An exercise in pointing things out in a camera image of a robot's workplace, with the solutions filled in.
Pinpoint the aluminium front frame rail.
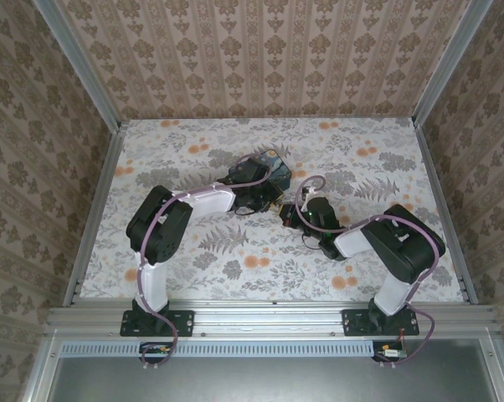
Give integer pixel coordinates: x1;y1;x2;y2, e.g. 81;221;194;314
45;299;496;336

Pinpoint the aluminium left side rail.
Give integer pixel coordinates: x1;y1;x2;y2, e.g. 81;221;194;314
62;121;128;307

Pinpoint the aluminium right side rail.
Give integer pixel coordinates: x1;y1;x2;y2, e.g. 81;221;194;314
411;119;480;305

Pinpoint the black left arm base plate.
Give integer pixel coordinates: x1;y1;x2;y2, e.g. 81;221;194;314
120;309;194;338

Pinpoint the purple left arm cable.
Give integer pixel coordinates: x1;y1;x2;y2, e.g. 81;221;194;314
136;152;274;370

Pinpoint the aluminium corner post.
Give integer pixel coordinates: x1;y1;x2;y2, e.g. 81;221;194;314
32;0;123;131
411;0;494;126

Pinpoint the black cable bracket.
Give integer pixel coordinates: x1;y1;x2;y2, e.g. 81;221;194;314
372;341;409;363
139;341;173;366

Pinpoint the black right cable bracket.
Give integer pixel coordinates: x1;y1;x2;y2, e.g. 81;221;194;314
372;341;409;363

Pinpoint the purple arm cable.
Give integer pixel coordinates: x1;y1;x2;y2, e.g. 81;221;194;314
136;152;274;370
294;175;446;369

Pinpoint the aluminium left corner post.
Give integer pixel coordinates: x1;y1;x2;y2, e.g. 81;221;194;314
32;0;123;131

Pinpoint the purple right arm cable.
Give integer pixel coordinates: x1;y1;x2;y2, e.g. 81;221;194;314
294;175;446;369

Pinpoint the grey slotted cable duct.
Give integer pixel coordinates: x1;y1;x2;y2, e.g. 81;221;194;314
61;339;377;358

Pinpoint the black left cable bracket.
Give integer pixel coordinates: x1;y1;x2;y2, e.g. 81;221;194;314
139;341;173;366

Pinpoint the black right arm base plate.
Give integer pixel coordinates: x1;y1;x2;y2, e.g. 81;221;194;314
342;308;420;338

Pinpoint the thin black right gripper cable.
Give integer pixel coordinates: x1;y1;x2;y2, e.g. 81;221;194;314
301;231;322;252

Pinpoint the grey metal panel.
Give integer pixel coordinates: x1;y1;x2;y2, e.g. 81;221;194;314
46;338;501;402

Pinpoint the starry night painted box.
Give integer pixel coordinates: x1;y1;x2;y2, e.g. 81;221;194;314
255;148;294;190

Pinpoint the aluminium right corner post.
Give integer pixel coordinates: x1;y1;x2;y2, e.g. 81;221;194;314
411;0;494;126

